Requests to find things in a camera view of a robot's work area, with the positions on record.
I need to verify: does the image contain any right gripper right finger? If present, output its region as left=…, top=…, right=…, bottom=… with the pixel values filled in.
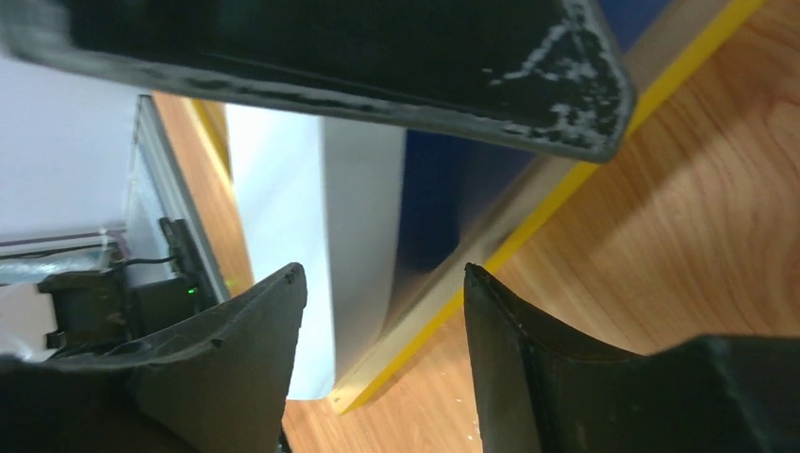
left=463, top=263, right=799, bottom=452

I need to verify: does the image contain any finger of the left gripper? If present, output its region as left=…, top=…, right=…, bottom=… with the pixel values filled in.
left=1, top=1, right=637, bottom=163

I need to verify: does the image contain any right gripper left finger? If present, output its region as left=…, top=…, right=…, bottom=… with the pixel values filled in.
left=1, top=262, right=307, bottom=452

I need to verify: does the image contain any yellow wooden picture frame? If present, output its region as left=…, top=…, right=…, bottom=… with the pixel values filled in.
left=180, top=1, right=758, bottom=412

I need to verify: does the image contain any sunset landscape photo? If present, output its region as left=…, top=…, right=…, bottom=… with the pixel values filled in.
left=225, top=1, right=666, bottom=400

